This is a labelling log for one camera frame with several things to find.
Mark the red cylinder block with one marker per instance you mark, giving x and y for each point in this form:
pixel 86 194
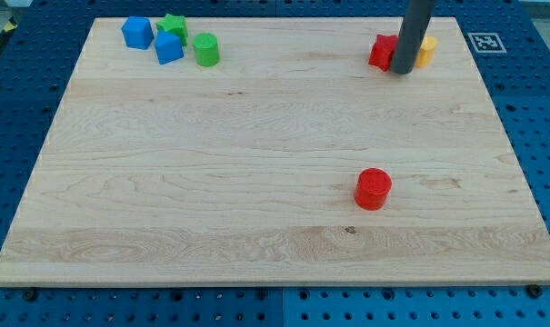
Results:
pixel 372 188

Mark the yellow cylinder block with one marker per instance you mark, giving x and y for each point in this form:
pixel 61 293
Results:
pixel 426 51

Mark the blue cube block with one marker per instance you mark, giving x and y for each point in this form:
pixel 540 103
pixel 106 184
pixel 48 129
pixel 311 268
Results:
pixel 168 47
pixel 137 32

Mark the grey cylindrical pointer rod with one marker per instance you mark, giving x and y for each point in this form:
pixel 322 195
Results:
pixel 411 35

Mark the blue cube block left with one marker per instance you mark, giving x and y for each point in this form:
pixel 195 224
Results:
pixel 137 32

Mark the red star block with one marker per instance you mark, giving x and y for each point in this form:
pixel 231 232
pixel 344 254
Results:
pixel 382 51

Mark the yellow black hazard tape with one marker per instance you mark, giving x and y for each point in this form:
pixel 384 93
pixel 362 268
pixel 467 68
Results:
pixel 7 32

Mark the white fiducial marker tag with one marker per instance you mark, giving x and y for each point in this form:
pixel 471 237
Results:
pixel 486 43

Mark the blue cube block right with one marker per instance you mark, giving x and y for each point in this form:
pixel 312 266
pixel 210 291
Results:
pixel 168 47

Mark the green star block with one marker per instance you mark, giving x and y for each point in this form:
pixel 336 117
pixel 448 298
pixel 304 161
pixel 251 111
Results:
pixel 175 25

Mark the light wooden board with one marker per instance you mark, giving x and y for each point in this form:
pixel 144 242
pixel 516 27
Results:
pixel 244 173

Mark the green cylinder block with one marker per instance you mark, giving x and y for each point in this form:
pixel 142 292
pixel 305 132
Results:
pixel 206 49

